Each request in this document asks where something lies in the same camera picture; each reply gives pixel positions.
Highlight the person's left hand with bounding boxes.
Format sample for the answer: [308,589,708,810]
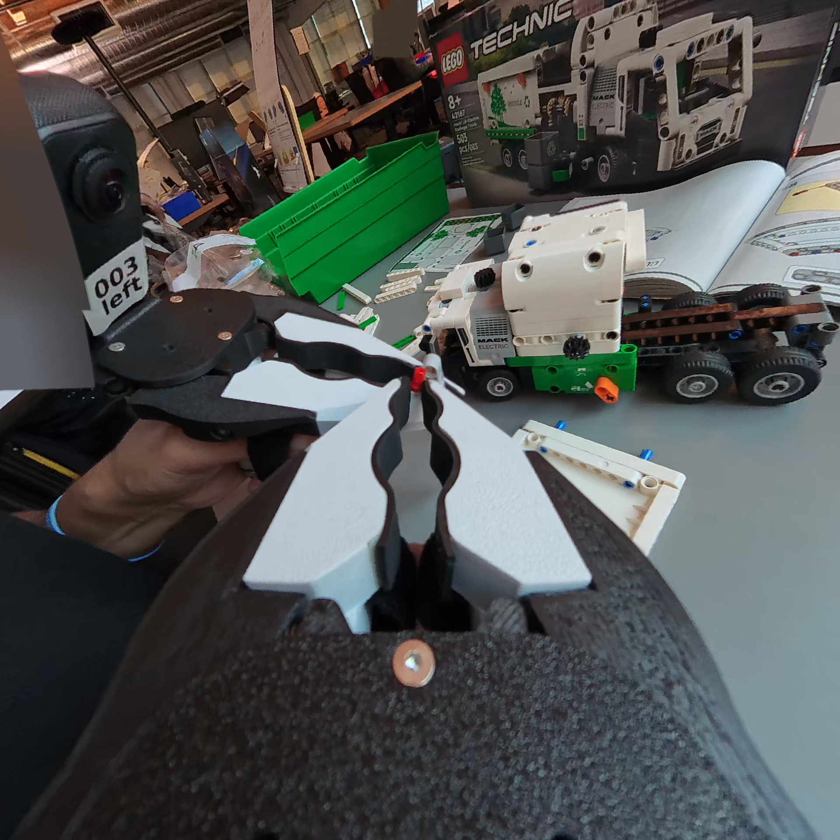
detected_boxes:
[61,421,263,560]

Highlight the brown clipboard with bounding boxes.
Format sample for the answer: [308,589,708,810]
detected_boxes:
[262,84,313,194]

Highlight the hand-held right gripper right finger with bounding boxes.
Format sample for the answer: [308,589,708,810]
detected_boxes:
[423,381,593,601]

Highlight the white green lego truck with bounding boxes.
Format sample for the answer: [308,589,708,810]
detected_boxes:
[416,200,837,409]

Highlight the wooden workbench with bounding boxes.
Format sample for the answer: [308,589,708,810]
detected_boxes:
[289,79,431,161]

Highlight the green plastic bin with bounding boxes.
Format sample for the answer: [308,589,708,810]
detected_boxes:
[238,131,454,305]

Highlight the white lego panel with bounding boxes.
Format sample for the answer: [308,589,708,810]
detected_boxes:
[512,419,687,543]

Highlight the dark bag with yellow stripe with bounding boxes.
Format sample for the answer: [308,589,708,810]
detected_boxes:
[0,390,139,516]

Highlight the green white sticker sheet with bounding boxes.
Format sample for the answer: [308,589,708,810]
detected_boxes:
[387,213,504,274]

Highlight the person's left forearm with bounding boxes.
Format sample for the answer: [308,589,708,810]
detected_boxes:
[0,508,217,821]

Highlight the clear plastic bags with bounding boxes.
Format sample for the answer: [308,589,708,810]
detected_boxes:
[141,223,291,311]

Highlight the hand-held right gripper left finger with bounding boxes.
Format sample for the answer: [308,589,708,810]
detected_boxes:
[241,377,404,636]

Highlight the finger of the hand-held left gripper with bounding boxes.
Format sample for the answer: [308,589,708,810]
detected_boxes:
[259,312,427,389]
[222,364,411,435]

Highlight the black pole with round disc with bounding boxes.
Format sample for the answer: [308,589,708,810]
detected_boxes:
[51,12,168,153]

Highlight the lego set box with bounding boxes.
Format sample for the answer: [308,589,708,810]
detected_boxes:
[427,0,840,208]

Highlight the blue wristband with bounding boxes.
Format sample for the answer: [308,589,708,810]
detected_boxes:
[47,493,165,564]

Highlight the open instruction booklet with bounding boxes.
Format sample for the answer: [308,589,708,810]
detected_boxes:
[561,151,840,307]

